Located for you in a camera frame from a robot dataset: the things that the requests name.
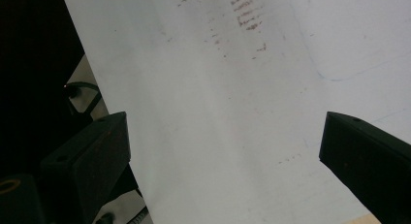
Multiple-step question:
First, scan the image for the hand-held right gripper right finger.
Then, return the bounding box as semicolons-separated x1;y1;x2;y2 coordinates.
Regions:
318;111;411;224

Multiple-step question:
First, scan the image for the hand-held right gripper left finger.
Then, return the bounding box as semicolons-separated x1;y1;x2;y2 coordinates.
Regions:
40;111;132;224

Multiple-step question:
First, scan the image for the white table mat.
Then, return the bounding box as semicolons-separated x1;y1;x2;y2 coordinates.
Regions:
60;0;411;224

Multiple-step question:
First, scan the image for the thick black right gripper cable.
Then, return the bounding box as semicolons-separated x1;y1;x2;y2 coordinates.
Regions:
96;207;150;224

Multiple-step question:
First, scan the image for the thin black cable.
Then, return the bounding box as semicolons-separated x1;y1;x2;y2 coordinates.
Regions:
63;81;103;117

